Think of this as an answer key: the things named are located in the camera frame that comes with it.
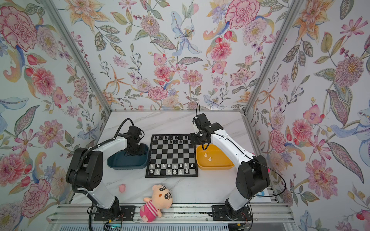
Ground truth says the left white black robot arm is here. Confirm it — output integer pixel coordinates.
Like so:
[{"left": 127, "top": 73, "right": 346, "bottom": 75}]
[{"left": 66, "top": 125, "right": 145, "bottom": 217}]

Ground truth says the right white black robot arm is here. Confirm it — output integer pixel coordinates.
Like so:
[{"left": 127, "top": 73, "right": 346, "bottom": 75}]
[{"left": 190, "top": 113, "right": 270, "bottom": 214}]

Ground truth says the teal plastic tray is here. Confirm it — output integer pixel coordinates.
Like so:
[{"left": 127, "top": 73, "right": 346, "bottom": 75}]
[{"left": 107, "top": 143, "right": 149, "bottom": 170}]

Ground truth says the yellow plastic tray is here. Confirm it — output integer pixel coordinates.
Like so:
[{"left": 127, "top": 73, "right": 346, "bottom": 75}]
[{"left": 196, "top": 144, "right": 235, "bottom": 170}]

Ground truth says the black and white chessboard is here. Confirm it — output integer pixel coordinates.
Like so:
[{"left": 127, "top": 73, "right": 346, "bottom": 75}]
[{"left": 145, "top": 134, "right": 198, "bottom": 178}]

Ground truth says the small pink eraser toy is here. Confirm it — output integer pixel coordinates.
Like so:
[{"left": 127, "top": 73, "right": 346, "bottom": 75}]
[{"left": 119, "top": 184, "right": 126, "bottom": 193}]

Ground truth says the pink striped plush doll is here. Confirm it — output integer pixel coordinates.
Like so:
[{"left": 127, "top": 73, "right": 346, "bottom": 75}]
[{"left": 140, "top": 185, "right": 173, "bottom": 222}]

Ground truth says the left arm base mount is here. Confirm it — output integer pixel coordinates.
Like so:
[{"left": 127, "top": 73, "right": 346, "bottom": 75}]
[{"left": 93, "top": 206, "right": 136, "bottom": 222}]

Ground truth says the black corrugated cable hose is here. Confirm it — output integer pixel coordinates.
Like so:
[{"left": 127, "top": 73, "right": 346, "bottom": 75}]
[{"left": 72, "top": 117, "right": 135, "bottom": 231}]

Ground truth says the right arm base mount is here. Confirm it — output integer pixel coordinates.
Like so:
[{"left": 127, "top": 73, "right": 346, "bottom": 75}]
[{"left": 211, "top": 205, "right": 252, "bottom": 222}]

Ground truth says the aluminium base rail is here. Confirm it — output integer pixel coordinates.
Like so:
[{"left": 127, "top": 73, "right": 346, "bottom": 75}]
[{"left": 46, "top": 203, "right": 294, "bottom": 224}]

